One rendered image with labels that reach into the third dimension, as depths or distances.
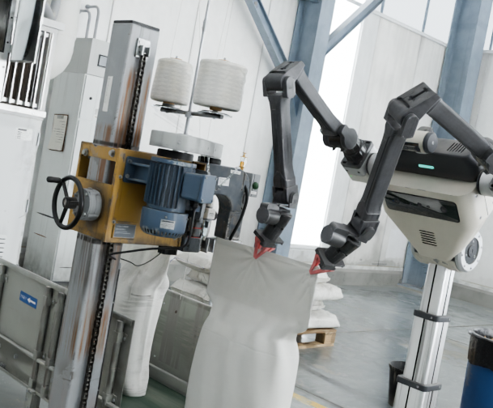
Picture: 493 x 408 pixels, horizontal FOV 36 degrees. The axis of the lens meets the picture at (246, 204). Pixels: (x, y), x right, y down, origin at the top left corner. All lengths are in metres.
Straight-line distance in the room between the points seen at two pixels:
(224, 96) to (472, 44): 8.92
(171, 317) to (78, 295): 0.87
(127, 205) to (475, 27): 9.15
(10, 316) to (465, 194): 2.04
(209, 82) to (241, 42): 5.82
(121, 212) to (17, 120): 2.90
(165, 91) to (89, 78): 3.76
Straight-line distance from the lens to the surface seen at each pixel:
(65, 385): 2.69
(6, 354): 3.53
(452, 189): 2.56
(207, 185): 2.39
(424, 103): 2.10
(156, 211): 2.39
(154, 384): 3.26
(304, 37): 8.88
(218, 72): 2.49
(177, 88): 2.70
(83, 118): 6.43
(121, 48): 2.58
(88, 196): 2.51
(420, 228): 2.72
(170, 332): 3.42
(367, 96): 10.04
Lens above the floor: 1.36
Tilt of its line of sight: 3 degrees down
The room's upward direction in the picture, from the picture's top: 10 degrees clockwise
